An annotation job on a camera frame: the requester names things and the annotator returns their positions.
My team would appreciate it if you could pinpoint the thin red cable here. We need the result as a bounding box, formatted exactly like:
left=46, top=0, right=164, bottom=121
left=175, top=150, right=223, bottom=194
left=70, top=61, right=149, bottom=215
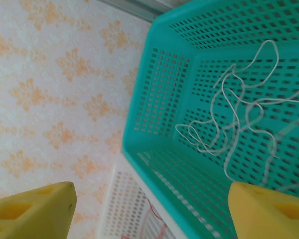
left=121, top=201, right=170, bottom=239

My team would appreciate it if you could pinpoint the teal perforated plastic basket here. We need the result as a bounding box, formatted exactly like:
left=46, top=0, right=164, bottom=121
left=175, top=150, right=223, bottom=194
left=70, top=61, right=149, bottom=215
left=121, top=0, right=299, bottom=239

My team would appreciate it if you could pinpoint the thin white cable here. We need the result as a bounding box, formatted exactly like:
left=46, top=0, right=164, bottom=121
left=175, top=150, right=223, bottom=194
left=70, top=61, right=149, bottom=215
left=174, top=39, right=299, bottom=190

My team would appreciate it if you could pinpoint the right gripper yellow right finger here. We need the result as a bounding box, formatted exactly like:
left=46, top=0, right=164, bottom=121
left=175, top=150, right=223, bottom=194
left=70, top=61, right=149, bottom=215
left=227, top=181, right=299, bottom=239

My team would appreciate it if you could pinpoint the aluminium frame post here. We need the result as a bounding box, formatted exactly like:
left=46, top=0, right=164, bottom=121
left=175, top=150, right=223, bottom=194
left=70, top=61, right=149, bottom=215
left=97, top=0, right=180, bottom=22

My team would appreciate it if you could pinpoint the white perforated plastic basket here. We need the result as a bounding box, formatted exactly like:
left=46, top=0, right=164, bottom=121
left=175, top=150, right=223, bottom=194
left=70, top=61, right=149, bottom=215
left=96, top=155, right=190, bottom=239

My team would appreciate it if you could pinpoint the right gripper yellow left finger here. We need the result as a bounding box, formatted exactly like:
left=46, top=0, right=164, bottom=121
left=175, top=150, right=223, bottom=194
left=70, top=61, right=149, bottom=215
left=0, top=181, right=77, bottom=239

